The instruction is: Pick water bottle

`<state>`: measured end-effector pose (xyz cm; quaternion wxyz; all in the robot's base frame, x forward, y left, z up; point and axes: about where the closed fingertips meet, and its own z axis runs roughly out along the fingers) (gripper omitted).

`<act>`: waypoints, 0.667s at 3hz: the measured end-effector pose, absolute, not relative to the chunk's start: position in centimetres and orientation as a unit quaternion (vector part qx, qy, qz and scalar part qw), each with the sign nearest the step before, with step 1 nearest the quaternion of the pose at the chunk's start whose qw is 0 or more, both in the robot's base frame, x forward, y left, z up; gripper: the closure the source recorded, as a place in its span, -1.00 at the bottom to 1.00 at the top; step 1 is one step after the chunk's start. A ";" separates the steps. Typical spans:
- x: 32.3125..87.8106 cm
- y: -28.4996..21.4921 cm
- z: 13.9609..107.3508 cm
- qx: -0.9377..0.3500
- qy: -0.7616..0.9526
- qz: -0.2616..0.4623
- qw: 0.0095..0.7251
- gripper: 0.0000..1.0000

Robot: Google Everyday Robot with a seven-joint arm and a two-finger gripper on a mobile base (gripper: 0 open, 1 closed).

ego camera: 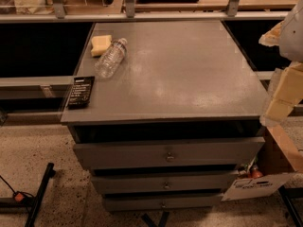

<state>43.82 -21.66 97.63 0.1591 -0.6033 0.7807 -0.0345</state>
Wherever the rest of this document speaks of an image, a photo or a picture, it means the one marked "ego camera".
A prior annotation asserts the grey drawer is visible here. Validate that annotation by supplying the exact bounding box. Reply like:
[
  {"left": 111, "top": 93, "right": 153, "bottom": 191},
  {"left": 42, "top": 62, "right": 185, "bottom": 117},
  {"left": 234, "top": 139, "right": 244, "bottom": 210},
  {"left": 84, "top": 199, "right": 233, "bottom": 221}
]
[
  {"left": 92, "top": 171, "right": 236, "bottom": 194},
  {"left": 102, "top": 193, "right": 223, "bottom": 212},
  {"left": 73, "top": 137, "right": 265, "bottom": 169}
]

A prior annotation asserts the black floor stand bar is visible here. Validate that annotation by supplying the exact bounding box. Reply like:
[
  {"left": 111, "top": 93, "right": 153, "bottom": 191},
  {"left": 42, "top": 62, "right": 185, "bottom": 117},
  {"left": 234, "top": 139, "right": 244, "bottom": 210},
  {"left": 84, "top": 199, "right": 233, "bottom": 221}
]
[{"left": 25, "top": 163, "right": 56, "bottom": 227}]

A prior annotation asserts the black label card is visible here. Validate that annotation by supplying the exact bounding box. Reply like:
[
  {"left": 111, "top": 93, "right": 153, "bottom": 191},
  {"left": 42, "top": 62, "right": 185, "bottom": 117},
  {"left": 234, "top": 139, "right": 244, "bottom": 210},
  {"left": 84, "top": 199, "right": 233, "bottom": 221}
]
[{"left": 67, "top": 77, "right": 95, "bottom": 109}]

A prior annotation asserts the clear plastic water bottle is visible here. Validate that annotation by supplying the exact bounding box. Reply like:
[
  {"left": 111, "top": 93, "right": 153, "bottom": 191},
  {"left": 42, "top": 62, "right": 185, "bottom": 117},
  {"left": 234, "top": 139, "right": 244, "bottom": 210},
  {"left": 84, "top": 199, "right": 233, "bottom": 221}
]
[{"left": 95, "top": 38, "right": 128, "bottom": 79}]

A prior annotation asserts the middle grey drawer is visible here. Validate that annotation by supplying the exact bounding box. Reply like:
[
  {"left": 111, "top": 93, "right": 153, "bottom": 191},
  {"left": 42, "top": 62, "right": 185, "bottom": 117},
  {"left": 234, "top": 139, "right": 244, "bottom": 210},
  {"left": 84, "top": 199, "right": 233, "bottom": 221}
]
[{"left": 92, "top": 171, "right": 236, "bottom": 194}]

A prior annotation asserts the top grey drawer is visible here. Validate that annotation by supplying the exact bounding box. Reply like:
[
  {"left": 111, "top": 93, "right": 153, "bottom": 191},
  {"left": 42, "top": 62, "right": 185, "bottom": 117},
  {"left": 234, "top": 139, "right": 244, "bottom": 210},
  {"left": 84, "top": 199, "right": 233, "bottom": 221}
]
[{"left": 73, "top": 137, "right": 265, "bottom": 169}]

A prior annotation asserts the orange cable connector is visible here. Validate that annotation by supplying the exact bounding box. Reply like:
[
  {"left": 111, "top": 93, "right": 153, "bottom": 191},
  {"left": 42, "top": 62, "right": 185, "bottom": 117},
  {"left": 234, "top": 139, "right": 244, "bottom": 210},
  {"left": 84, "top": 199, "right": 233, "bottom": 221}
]
[{"left": 13, "top": 192, "right": 25, "bottom": 202}]

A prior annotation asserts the brown cardboard box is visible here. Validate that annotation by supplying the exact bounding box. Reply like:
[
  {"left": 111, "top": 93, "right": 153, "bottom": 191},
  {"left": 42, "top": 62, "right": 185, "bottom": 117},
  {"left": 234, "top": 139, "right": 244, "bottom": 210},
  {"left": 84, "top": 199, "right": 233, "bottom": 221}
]
[{"left": 223, "top": 126, "right": 303, "bottom": 201}]

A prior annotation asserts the yellow sponge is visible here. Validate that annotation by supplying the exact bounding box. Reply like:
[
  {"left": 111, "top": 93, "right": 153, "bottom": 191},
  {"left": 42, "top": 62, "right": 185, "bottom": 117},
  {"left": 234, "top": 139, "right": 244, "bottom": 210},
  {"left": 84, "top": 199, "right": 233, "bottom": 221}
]
[{"left": 91, "top": 35, "right": 112, "bottom": 57}]

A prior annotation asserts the grey drawer cabinet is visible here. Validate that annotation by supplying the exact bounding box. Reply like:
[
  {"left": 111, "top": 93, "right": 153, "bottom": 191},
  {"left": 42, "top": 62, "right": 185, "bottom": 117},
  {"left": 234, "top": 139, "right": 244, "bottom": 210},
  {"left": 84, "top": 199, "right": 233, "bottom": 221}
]
[{"left": 62, "top": 21, "right": 266, "bottom": 200}]

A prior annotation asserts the grey metal railing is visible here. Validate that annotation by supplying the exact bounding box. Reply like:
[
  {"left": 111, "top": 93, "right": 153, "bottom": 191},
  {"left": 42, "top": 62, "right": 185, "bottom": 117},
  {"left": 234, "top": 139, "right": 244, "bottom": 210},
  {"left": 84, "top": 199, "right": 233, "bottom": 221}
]
[{"left": 0, "top": 0, "right": 301, "bottom": 23}]

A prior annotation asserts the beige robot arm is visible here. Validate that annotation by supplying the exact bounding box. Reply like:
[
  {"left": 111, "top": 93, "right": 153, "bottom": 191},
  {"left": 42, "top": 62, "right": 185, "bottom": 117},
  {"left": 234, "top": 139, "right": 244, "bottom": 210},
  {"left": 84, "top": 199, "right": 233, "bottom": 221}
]
[{"left": 258, "top": 0, "right": 303, "bottom": 127}]

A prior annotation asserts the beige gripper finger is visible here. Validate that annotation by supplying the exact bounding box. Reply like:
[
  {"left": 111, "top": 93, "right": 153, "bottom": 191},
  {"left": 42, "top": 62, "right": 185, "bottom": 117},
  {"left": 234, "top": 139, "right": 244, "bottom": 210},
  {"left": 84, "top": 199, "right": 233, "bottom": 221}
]
[
  {"left": 259, "top": 61, "right": 303, "bottom": 127},
  {"left": 258, "top": 21, "right": 283, "bottom": 47}
]

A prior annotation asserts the bottom grey drawer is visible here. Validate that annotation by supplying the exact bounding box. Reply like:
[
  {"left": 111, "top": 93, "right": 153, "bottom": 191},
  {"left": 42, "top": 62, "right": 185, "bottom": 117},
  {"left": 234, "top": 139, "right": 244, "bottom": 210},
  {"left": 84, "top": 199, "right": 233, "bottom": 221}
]
[{"left": 102, "top": 193, "right": 223, "bottom": 212}]

